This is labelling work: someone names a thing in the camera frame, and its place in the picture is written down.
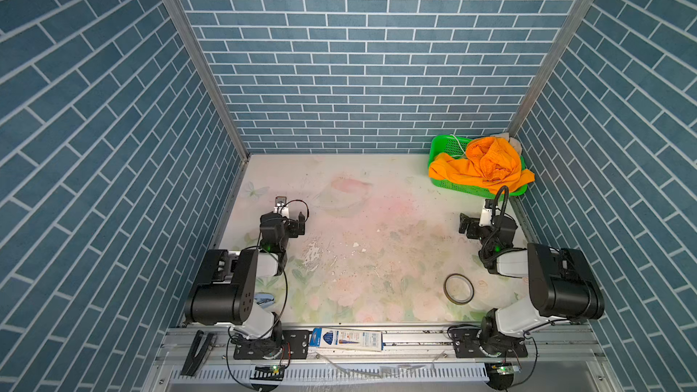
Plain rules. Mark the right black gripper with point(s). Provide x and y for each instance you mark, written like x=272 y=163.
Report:
x=468 y=226

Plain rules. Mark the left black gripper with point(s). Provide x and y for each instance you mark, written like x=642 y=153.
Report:
x=297 y=226

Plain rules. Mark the orange shorts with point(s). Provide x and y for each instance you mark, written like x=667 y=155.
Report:
x=482 y=166

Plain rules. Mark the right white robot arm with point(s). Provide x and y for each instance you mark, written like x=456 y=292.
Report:
x=561 y=284

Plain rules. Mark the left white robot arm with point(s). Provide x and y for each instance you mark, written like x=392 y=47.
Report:
x=223 y=291

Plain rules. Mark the beige shorts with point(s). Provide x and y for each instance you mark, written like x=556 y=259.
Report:
x=516 y=145

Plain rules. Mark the green plastic basket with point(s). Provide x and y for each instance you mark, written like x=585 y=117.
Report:
x=444 y=148

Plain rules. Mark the white blue paper box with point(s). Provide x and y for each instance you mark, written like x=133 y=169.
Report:
x=346 y=339

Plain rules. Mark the black folded tool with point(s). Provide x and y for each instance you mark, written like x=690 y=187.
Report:
x=201 y=346

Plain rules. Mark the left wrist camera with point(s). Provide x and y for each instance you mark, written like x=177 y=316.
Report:
x=281 y=206

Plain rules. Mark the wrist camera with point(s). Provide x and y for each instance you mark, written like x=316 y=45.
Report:
x=281 y=206
x=488 y=213

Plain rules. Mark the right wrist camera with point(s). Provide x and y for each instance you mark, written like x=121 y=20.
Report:
x=488 y=213

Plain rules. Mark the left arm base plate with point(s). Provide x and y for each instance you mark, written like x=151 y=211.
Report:
x=267 y=345

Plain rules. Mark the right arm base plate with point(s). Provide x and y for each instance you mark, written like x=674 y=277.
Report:
x=471 y=343

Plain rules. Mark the aluminium front rail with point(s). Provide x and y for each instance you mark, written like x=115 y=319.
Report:
x=409 y=344

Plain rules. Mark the white slotted cable duct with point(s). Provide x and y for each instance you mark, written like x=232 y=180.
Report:
x=316 y=374

